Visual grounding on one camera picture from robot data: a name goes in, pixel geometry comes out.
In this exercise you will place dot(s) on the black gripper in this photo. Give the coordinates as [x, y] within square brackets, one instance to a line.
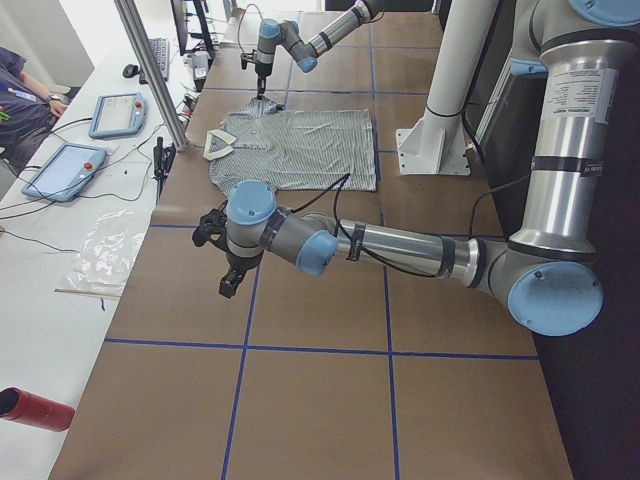
[262, 70]
[239, 261]

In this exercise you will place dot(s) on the striped polo shirt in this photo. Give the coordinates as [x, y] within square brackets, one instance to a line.
[291, 150]

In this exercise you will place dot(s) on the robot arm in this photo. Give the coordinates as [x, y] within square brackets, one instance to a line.
[286, 33]
[541, 273]

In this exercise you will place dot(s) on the black keyboard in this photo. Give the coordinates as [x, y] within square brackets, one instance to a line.
[160, 49]

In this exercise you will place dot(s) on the black computer monitor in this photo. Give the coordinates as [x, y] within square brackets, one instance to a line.
[181, 22]

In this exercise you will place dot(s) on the clear plastic bag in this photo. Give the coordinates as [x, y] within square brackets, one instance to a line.
[107, 256]

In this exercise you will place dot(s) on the black computer mouse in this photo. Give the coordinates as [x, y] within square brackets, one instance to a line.
[130, 71]

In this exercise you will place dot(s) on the upper teach pendant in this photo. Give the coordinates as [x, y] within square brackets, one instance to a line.
[118, 115]

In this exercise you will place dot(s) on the teach pendant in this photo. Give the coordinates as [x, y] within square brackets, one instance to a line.
[118, 115]
[66, 172]

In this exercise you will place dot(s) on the lower teach pendant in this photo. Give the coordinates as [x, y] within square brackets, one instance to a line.
[66, 172]

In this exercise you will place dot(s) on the seated person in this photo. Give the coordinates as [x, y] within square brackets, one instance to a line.
[31, 108]

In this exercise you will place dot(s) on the red cylinder bottle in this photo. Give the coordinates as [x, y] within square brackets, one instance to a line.
[30, 409]

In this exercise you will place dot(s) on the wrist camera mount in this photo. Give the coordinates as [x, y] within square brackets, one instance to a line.
[248, 58]
[212, 229]

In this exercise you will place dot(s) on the aluminium frame post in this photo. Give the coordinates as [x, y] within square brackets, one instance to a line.
[139, 40]

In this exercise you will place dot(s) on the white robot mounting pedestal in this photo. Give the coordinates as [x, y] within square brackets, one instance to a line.
[435, 145]

